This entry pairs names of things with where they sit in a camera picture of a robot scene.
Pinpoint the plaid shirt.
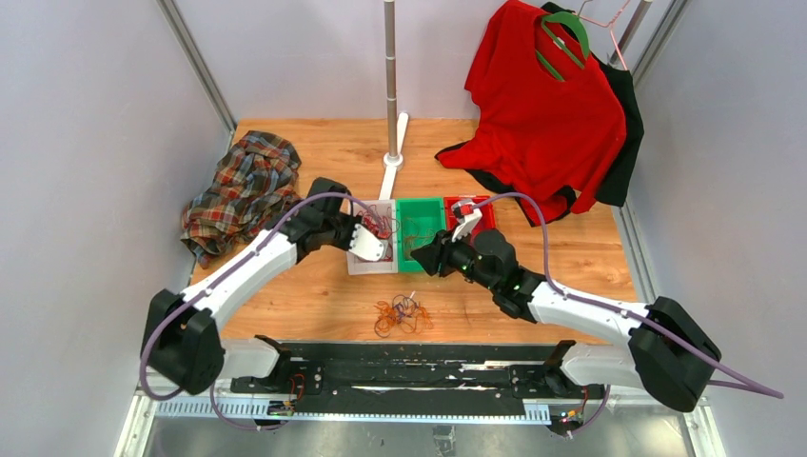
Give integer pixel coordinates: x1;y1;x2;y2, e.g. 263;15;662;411
180;130;302;268

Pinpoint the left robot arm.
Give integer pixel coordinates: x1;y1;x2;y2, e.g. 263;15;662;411
139;177;384;401

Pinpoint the red t-shirt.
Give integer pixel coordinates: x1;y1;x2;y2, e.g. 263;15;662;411
435;0;628;226

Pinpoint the white plastic bin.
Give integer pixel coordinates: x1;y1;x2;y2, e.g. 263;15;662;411
346;200;399;275

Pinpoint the green plastic bin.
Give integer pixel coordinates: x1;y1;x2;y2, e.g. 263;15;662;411
394;197;446;273

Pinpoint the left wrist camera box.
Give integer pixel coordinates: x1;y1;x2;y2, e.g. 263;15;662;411
348;223;388;262

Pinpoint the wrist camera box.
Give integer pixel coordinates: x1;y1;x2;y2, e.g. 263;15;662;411
450;198;482;242
348;223;388;262

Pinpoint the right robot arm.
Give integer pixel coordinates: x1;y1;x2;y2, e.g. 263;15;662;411
411;229;721;412

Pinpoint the pink wire hanger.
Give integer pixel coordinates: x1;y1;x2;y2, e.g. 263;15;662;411
575;0;634;70

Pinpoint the black t-shirt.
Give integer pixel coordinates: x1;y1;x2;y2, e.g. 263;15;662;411
466;1;645;209

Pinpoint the aluminium frame rail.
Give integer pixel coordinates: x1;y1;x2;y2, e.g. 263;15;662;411
156;0;237;135

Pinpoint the red plastic bin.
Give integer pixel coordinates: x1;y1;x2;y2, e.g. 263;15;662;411
443;194;496;242

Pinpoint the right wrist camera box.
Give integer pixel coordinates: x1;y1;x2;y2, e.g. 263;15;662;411
450;198;482;242

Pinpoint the orange cable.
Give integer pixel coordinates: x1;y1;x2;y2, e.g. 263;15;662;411
373;299;436;339

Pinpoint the clothes rack pole with base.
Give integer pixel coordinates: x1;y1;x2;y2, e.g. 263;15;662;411
379;0;409;200

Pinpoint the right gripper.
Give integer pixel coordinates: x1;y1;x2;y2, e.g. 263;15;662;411
412;223;499;293

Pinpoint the green hanger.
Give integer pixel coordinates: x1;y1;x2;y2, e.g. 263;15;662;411
534;11;591;82

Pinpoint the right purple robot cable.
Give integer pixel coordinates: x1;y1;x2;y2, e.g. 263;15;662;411
469;191;785;438

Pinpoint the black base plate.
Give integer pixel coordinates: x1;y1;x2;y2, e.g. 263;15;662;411
229;342;604;417

